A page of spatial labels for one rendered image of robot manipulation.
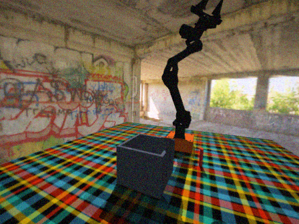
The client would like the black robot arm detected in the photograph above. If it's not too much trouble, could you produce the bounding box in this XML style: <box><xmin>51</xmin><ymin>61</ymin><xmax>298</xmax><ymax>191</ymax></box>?
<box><xmin>162</xmin><ymin>18</ymin><xmax>218</xmax><ymax>139</ymax></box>

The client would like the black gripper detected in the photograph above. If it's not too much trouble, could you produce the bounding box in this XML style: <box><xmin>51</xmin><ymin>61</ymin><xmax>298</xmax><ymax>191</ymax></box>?
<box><xmin>191</xmin><ymin>0</ymin><xmax>223</xmax><ymax>31</ymax></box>

